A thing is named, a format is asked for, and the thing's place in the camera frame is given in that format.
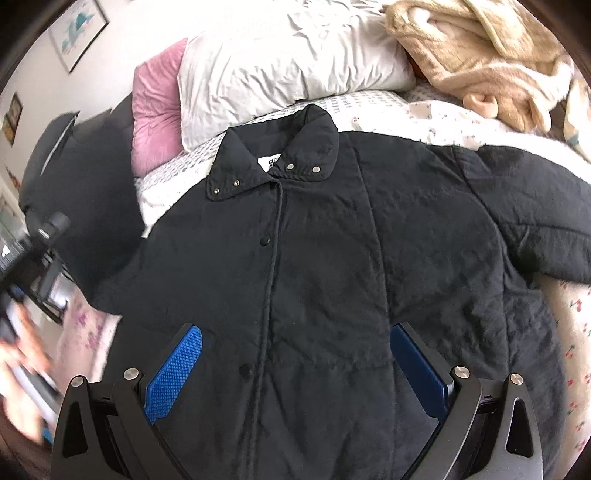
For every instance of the cream navy tote bag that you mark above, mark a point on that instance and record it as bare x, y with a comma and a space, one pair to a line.
577, 125

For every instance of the pink pillow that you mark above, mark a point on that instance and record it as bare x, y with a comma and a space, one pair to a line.
155, 106

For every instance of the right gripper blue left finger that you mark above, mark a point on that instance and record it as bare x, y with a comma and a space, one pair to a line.
164, 380

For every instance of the framed blue wall picture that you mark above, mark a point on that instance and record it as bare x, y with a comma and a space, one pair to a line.
75, 30

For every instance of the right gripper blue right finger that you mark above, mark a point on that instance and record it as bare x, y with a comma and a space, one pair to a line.
426, 370

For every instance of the black quilted jacket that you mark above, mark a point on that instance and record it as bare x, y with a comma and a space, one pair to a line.
323, 286

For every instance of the dark grey office chair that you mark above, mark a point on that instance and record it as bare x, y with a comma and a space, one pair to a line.
82, 170

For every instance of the tan fleece robe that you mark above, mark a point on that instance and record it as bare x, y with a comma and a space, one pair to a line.
494, 56

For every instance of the left hand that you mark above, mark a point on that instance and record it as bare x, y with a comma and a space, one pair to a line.
26, 351

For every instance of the grey white pillow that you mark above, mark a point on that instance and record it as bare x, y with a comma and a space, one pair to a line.
263, 56

